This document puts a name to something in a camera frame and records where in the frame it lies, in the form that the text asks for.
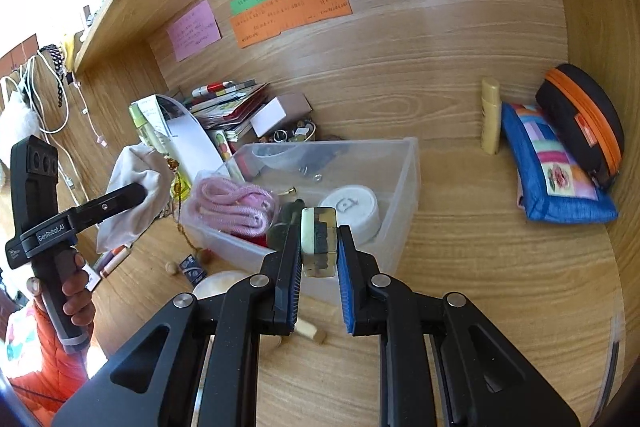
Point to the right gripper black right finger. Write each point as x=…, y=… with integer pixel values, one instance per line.
x=441, y=359

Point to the clear plastic storage box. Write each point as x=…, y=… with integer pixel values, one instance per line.
x=390, y=168

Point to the white small cardboard box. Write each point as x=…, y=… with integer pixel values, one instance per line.
x=281, y=110

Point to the white round lidded jar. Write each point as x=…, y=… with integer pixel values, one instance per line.
x=356, y=207

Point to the black orange zip case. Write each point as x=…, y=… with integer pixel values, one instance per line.
x=585, y=120

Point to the orange jacket left forearm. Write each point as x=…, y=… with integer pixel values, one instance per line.
x=60, y=375

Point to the cream candle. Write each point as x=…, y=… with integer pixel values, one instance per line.
x=217, y=283

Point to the fruit sticker sheet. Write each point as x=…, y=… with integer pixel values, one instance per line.
x=222, y=145

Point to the white drawstring cloth pouch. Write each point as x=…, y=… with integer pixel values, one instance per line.
x=141, y=179

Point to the white fluffy item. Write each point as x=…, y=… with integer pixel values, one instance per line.
x=17, y=122

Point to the yellow-green spray bottle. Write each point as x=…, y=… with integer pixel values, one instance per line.
x=150, y=136

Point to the orange sticky note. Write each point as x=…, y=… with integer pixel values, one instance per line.
x=271, y=17

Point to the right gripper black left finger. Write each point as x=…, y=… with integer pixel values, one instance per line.
x=196, y=361

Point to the person's left hand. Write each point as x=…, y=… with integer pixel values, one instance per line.
x=79, y=306

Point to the blue small card packet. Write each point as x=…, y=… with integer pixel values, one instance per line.
x=192, y=270

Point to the small rectangular perfume bottle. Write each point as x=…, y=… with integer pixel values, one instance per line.
x=318, y=241

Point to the green spray bottle black cap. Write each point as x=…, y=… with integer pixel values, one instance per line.
x=288, y=215

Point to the blue patchwork zip pouch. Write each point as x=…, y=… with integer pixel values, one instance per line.
x=554, y=188

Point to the yellow small lotion bottle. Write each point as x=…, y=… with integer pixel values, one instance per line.
x=491, y=115

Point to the white folded paper sheet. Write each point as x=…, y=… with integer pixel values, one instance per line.
x=195, y=151

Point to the white ceramic bowl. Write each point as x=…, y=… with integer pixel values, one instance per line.
x=284, y=157

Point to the pink sticky note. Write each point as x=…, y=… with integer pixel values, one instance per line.
x=193, y=31

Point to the stack of booklets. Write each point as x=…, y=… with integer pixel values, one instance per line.
x=230, y=110

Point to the wooden stamp block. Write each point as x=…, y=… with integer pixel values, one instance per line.
x=309, y=331

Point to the lip balm tubes cluster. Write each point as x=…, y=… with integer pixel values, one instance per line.
x=110, y=261

